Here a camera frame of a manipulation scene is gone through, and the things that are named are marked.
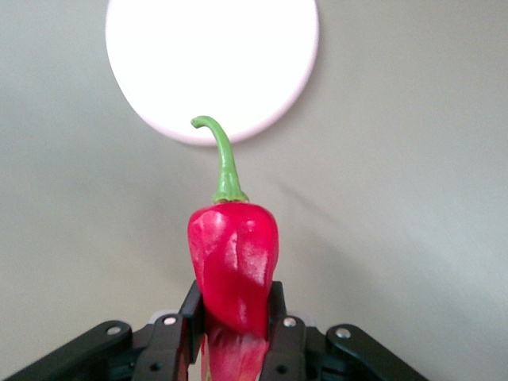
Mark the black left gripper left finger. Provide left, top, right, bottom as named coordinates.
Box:
left=0, top=279, right=206, bottom=381

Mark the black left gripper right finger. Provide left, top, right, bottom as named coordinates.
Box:
left=260, top=280, right=429, bottom=381

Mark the red chili pepper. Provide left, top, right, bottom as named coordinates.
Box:
left=187, top=114, right=281, bottom=381

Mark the pink round plate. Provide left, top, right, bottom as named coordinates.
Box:
left=105, top=0, right=321, bottom=148

